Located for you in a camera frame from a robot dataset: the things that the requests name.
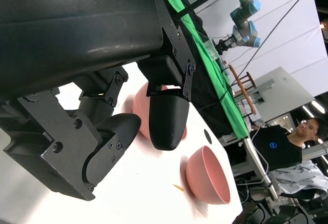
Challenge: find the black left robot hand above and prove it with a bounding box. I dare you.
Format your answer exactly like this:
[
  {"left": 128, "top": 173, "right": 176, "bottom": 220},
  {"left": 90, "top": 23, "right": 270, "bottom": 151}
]
[{"left": 0, "top": 0, "right": 197, "bottom": 201}]

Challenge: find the pink plastic bowl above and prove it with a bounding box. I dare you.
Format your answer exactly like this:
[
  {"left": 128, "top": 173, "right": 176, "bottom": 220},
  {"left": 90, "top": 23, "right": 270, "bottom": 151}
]
[
  {"left": 185, "top": 145, "right": 231, "bottom": 206},
  {"left": 132, "top": 81, "right": 188, "bottom": 142}
]

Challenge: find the green table cloth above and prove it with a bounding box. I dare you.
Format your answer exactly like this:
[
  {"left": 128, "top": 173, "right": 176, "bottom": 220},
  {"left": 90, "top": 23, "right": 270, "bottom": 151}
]
[{"left": 153, "top": 0, "right": 251, "bottom": 140}]

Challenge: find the black round table grommet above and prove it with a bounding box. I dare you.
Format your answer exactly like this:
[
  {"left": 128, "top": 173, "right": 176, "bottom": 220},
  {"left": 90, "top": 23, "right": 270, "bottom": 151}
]
[{"left": 203, "top": 129, "right": 213, "bottom": 144}]

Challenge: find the round dark wooden stool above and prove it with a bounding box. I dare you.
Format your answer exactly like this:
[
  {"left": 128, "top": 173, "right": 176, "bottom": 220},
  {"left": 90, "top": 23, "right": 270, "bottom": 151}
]
[{"left": 234, "top": 71, "right": 257, "bottom": 93}]

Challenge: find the grey computer monitor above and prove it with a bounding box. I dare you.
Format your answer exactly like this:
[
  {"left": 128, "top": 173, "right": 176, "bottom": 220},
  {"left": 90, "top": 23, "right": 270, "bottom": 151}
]
[{"left": 250, "top": 66, "right": 316, "bottom": 124}]

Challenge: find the person in black shirt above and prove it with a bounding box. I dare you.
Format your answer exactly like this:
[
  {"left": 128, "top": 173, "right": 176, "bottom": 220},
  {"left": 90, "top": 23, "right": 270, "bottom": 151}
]
[{"left": 250, "top": 116, "right": 328, "bottom": 172}]

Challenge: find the light blue garment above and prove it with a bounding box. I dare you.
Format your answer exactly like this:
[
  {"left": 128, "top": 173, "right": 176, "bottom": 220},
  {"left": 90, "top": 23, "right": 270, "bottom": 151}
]
[{"left": 271, "top": 162, "right": 328, "bottom": 201}]

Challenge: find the long black hanging cable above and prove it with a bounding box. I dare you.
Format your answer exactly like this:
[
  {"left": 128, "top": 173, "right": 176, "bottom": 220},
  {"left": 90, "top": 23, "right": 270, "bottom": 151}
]
[{"left": 220, "top": 0, "right": 321, "bottom": 101}]

